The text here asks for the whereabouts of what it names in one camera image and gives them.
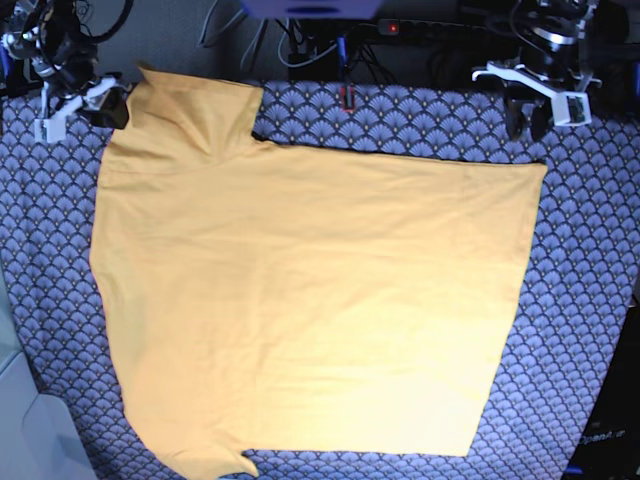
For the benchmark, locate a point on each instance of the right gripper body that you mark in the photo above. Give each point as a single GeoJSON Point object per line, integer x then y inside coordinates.
{"type": "Point", "coordinates": [69, 75]}

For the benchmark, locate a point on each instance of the black OpenArm box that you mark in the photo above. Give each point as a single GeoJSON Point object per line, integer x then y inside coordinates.
{"type": "Point", "coordinates": [609, 445]}

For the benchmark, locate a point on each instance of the blue fan-patterned tablecloth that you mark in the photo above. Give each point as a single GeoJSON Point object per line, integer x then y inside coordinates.
{"type": "Point", "coordinates": [574, 299]}

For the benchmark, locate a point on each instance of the red-black table clamp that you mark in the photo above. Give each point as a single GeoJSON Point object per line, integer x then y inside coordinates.
{"type": "Point", "coordinates": [347, 98]}

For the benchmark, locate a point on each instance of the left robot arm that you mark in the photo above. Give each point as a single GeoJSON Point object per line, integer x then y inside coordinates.
{"type": "Point", "coordinates": [546, 26]}

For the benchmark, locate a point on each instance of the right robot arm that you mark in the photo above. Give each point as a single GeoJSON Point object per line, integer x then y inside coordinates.
{"type": "Point", "coordinates": [24, 23]}

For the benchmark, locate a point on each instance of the yellow T-shirt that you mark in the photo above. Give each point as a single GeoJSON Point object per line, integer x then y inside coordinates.
{"type": "Point", "coordinates": [260, 296]}

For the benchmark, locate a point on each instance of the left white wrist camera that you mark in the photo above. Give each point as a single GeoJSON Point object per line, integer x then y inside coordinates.
{"type": "Point", "coordinates": [571, 109]}

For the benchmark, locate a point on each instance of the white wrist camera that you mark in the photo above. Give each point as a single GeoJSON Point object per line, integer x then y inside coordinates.
{"type": "Point", "coordinates": [571, 109]}
{"type": "Point", "coordinates": [49, 131]}

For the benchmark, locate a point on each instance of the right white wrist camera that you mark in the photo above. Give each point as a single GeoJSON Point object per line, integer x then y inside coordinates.
{"type": "Point", "coordinates": [49, 131]}

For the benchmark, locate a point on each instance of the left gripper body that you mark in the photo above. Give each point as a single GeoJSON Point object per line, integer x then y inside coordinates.
{"type": "Point", "coordinates": [525, 76]}

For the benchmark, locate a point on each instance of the grey plastic bin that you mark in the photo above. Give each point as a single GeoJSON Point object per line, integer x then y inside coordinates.
{"type": "Point", "coordinates": [38, 437]}

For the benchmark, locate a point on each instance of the black power strip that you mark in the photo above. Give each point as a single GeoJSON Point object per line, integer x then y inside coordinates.
{"type": "Point", "coordinates": [403, 27]}

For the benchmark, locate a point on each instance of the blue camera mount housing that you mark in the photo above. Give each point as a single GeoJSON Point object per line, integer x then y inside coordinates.
{"type": "Point", "coordinates": [311, 9]}

